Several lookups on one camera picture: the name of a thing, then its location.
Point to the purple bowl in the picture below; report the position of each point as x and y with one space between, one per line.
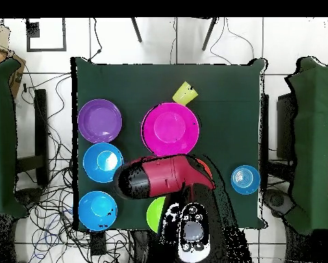
100 120

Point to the black tripod leg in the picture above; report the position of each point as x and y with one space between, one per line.
209 34
136 30

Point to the long black bar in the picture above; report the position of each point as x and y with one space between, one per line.
41 123

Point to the dark green tablecloth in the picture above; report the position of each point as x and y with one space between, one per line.
229 109

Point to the large blue bowl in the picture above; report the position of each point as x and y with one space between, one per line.
97 211
100 162

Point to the small blue bowl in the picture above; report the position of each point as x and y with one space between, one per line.
245 179

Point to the black box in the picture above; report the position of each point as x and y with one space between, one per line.
285 126

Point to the large orange-red bowl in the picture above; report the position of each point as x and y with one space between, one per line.
206 167

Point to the large pink bowl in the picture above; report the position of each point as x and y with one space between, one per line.
170 128

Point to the black stand with knob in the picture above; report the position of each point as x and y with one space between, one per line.
29 197

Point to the yellow plastic cup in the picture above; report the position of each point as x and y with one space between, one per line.
185 93

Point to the green bowl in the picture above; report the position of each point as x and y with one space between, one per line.
155 215

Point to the green covered side table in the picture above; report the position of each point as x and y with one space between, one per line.
2 137
314 137

